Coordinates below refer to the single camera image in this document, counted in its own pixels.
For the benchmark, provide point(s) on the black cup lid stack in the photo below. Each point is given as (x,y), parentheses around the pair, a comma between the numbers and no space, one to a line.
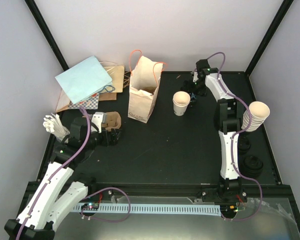
(243,144)

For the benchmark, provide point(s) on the white plastic cutlery bunch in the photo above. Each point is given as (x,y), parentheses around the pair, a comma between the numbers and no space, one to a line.
(53,125)

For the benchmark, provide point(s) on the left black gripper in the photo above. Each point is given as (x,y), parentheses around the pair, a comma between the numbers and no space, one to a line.
(106,141)

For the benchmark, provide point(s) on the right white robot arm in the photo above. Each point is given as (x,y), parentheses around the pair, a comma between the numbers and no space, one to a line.
(228,122)

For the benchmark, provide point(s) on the black paper coffee cup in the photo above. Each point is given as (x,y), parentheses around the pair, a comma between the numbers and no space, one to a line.
(193,96)

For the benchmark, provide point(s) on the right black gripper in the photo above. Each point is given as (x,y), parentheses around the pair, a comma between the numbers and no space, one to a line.
(204,92)

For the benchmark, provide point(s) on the checkered paper bag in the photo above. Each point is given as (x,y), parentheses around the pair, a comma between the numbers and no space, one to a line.
(90,103)

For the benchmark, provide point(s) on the brown kraft paper bag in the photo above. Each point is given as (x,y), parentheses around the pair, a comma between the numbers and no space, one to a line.
(109,93)

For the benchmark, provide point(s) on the light blue paper bag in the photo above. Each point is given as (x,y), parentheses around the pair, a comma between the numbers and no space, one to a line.
(84,79)

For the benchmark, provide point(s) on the stack of white cups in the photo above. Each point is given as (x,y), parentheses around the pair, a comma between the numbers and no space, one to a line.
(259,113)

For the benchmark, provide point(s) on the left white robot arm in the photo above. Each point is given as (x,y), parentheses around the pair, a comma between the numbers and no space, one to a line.
(48,207)

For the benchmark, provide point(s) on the cream bear paper bag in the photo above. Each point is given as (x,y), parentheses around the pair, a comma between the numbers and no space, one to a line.
(144,83)

